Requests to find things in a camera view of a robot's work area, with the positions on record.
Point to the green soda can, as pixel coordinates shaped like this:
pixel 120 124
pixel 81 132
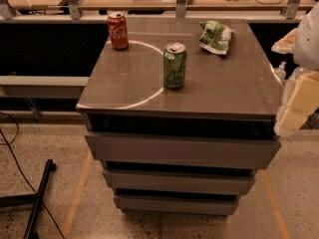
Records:
pixel 174 60

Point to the black stand leg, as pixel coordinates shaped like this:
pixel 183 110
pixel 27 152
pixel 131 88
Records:
pixel 34 199

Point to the green chip bag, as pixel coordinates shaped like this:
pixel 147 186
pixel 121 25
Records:
pixel 216 37

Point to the clear sanitizer bottle left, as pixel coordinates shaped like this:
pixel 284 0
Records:
pixel 280 72

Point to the grey drawer cabinet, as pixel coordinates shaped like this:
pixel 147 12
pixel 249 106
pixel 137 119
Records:
pixel 190 150

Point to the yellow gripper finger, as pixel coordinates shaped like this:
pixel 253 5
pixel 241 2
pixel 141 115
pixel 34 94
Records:
pixel 300 100
pixel 286 44

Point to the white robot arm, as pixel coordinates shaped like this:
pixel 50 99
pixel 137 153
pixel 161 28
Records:
pixel 306 46

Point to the red cola can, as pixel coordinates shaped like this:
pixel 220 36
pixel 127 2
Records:
pixel 118 30

